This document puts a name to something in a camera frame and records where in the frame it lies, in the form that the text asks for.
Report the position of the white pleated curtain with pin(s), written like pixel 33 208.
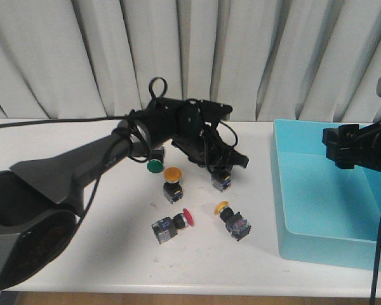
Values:
pixel 306 60

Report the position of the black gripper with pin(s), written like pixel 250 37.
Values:
pixel 344 145
pixel 200 140

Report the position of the light blue plastic box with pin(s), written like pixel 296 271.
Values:
pixel 324 214

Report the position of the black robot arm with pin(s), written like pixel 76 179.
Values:
pixel 372 146
pixel 41 201

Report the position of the green push button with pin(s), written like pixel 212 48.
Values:
pixel 155 162

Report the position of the yellow mushroom push button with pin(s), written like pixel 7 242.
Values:
pixel 237 226

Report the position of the red push button lying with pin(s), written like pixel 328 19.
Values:
pixel 167 228

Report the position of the red mushroom push button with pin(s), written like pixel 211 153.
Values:
pixel 221 180

